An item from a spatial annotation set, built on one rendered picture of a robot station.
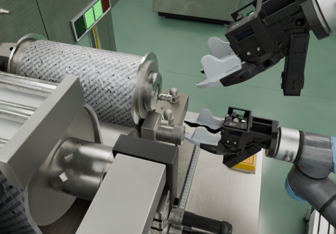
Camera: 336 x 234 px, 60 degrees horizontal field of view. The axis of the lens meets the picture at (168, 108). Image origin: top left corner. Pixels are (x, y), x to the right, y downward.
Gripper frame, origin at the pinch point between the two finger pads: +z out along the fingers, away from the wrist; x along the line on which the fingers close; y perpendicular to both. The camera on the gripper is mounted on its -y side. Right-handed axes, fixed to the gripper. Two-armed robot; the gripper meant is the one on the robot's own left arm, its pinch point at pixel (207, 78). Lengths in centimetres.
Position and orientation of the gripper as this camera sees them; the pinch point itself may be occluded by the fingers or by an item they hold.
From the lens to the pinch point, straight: 53.1
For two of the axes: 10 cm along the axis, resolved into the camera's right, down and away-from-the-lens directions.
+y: -6.2, -6.8, -4.0
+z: -7.4, 3.2, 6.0
